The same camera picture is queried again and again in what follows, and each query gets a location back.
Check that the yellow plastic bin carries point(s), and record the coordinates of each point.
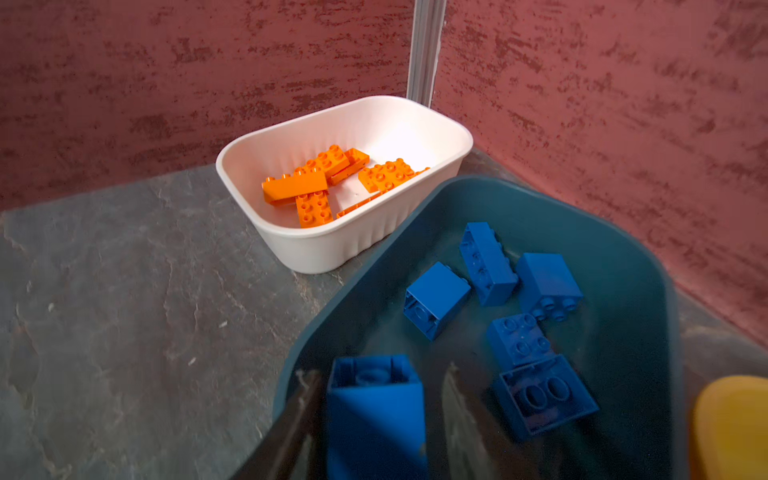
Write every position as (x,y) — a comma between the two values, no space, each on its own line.
(729,430)

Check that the blue lego front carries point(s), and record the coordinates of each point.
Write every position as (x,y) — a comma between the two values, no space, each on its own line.
(375,419)

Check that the orange lego brick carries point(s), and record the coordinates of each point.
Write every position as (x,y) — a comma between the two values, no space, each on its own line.
(385,177)
(279,191)
(357,161)

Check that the orange lego top brick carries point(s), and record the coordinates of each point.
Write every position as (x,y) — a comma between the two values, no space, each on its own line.
(385,177)

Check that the orange lego long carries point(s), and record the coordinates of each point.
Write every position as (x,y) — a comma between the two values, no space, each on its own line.
(329,162)

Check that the blue lego brick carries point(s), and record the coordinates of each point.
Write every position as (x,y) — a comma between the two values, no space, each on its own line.
(547,286)

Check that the blue lego long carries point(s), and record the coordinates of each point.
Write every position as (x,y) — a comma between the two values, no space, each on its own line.
(490,270)

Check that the orange lego brick studs up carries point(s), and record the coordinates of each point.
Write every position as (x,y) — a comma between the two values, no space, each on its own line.
(314,209)

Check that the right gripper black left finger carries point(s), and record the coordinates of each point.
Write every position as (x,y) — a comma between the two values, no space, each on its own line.
(292,446)

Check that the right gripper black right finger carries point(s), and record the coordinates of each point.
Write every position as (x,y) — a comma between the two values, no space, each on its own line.
(477,448)

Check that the aluminium corner post left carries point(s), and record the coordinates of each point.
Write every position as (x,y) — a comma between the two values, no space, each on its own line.
(428,22)

